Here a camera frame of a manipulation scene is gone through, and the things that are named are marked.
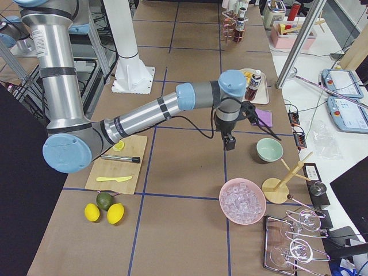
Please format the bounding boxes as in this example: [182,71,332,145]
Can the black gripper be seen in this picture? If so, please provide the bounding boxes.
[214,117,236,151]

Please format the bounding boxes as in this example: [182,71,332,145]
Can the tea bottle white cap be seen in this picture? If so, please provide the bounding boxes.
[245,70,262,101]

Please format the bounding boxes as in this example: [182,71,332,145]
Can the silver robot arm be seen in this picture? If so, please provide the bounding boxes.
[18,1,247,173]

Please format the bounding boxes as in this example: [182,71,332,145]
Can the cream serving tray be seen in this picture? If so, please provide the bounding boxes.
[251,80,269,105]

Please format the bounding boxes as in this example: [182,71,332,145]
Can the wine glass rack tray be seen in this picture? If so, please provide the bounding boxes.
[263,214,330,275]

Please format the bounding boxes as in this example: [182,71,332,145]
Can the purple folded cloth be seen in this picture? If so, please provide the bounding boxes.
[255,108,273,128]

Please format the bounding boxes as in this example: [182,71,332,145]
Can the mint green bowl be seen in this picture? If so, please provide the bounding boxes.
[256,138,283,162]

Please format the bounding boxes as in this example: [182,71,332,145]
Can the glazed twisted donut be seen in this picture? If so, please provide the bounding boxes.
[243,71,253,83]

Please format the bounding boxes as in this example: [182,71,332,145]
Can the cream plate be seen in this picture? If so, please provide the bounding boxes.
[239,68,266,90]

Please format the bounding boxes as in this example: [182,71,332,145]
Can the pink bowl of ice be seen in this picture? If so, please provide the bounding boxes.
[219,178,266,225]

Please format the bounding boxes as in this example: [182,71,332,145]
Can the wooden mug tree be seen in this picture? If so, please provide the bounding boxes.
[262,152,313,204]

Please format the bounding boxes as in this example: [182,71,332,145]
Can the bamboo cutting board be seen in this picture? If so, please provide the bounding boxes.
[85,135,147,194]

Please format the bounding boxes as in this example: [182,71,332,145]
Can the black steel muddler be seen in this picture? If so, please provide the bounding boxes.
[101,155,141,164]

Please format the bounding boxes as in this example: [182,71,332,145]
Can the clear plastic bag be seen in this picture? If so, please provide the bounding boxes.
[312,120,343,160]

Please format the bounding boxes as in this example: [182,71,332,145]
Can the lemon half slice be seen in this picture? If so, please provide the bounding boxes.
[112,140,125,152]

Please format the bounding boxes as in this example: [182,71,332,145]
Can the pink storage box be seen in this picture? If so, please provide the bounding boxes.
[271,23,317,49]

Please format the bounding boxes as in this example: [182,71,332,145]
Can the wooden stand in box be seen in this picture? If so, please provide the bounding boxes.
[277,18,325,36]

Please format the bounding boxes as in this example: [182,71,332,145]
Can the black scale with cup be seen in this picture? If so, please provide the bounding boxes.
[303,163,330,209]

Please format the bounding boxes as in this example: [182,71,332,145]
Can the yellow plastic knife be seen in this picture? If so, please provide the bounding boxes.
[95,176,133,182]

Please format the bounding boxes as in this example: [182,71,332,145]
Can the upper wine glass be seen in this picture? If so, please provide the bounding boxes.
[280,209,321,240]

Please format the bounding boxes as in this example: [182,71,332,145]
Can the near teach pendant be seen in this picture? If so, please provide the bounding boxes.
[327,97,367,134]

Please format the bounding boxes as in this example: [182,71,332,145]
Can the teach pendant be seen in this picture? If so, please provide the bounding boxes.
[327,97,367,134]
[321,69,363,99]

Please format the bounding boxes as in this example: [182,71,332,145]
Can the far teach pendant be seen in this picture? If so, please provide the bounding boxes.
[321,69,363,99]

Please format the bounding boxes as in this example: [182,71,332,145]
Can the silver toaster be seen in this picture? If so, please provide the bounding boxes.
[263,1,286,30]

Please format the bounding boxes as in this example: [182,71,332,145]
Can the right yellow lemon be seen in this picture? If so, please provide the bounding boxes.
[107,203,125,224]

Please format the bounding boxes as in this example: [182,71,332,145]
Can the yellow lemon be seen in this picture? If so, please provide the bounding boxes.
[107,203,125,224]
[84,203,100,222]

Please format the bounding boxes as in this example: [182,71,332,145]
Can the red thermos bottle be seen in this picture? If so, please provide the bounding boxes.
[287,1,304,21]

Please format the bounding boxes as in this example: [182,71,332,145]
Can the green lime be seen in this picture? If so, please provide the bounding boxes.
[96,192,113,211]

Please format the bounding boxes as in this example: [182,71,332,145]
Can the lower wine glass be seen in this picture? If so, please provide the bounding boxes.
[270,238,313,268]

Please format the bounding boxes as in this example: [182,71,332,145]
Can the left yellow lemon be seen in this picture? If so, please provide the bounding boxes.
[84,203,100,222]

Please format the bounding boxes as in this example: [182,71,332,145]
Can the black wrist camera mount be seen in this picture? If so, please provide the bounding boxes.
[237,101,258,124]

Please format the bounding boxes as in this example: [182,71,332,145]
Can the black camera cable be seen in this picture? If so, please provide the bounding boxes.
[172,97,283,141]

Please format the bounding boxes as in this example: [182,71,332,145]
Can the copper wire bottle rack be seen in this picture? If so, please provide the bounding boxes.
[222,10,248,43]

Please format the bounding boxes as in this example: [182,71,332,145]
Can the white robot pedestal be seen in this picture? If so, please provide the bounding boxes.
[103,0,155,94]

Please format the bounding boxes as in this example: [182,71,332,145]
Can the aluminium frame post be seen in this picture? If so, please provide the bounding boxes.
[275,0,326,89]

